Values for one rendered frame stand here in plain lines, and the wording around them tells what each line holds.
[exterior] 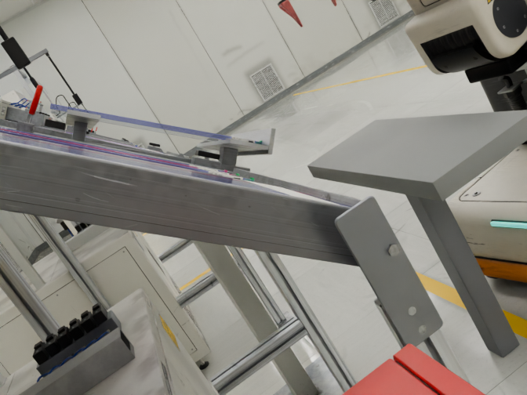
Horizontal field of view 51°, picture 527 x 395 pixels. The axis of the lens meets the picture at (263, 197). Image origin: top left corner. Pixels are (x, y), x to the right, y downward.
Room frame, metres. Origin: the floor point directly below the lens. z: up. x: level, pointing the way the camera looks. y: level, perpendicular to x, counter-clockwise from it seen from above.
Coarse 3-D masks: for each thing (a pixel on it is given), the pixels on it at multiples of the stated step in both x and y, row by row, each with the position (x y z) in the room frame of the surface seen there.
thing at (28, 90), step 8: (16, 72) 5.35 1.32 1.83; (24, 80) 5.38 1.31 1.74; (24, 88) 5.35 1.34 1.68; (32, 88) 5.50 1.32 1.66; (8, 96) 5.36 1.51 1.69; (16, 96) 5.37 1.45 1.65; (24, 96) 5.96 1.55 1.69; (32, 96) 5.35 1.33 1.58; (48, 96) 6.08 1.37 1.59; (56, 96) 5.82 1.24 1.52; (24, 104) 5.43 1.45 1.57; (48, 104) 5.50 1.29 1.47; (80, 104) 5.82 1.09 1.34; (48, 112) 5.50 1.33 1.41; (96, 136) 6.02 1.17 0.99; (128, 144) 5.47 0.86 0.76; (64, 224) 5.41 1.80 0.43; (72, 232) 5.31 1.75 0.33
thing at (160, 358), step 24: (120, 312) 1.11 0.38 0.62; (144, 312) 1.02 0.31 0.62; (144, 336) 0.90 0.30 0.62; (168, 336) 1.05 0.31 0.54; (144, 360) 0.81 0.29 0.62; (168, 360) 0.86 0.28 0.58; (192, 360) 1.17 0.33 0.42; (24, 384) 1.03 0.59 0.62; (120, 384) 0.78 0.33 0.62; (144, 384) 0.73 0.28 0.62; (168, 384) 0.73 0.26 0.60; (192, 384) 0.92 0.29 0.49
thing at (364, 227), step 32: (352, 224) 0.52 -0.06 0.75; (384, 224) 0.52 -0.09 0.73; (384, 256) 0.52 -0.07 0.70; (384, 288) 0.51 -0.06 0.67; (416, 288) 0.52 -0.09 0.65; (96, 320) 0.99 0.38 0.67; (416, 320) 0.52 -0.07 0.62; (64, 352) 0.97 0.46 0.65; (96, 352) 0.83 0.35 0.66; (128, 352) 0.84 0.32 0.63; (256, 352) 1.23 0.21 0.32; (64, 384) 0.82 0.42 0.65; (96, 384) 0.83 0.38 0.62; (224, 384) 1.21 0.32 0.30
